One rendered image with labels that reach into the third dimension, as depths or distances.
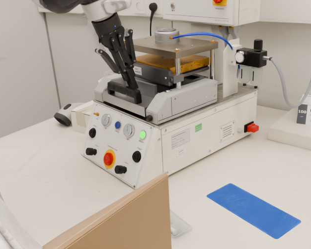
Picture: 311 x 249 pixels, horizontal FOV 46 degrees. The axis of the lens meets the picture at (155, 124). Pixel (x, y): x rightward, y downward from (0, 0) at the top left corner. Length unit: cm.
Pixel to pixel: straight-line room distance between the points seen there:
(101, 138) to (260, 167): 51
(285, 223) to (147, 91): 53
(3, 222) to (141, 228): 18
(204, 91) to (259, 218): 40
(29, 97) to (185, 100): 169
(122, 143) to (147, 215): 65
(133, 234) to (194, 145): 69
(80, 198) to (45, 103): 168
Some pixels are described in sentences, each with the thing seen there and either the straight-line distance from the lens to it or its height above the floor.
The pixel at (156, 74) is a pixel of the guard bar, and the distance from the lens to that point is 109.
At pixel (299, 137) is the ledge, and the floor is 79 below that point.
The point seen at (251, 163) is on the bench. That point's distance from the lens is 118.
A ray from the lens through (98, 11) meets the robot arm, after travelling 99.
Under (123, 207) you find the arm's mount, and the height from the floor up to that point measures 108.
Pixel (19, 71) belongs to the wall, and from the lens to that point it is 254.
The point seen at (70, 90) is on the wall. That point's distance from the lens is 259.
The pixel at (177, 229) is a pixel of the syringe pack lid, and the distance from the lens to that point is 87.
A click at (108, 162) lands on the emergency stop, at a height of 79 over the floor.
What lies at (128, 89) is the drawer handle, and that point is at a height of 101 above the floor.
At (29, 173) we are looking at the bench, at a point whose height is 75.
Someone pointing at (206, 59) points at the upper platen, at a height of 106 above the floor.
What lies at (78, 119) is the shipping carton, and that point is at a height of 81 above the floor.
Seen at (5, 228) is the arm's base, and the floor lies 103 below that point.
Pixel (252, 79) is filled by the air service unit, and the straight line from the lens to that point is 114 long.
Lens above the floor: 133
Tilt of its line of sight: 23 degrees down
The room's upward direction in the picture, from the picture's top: 4 degrees counter-clockwise
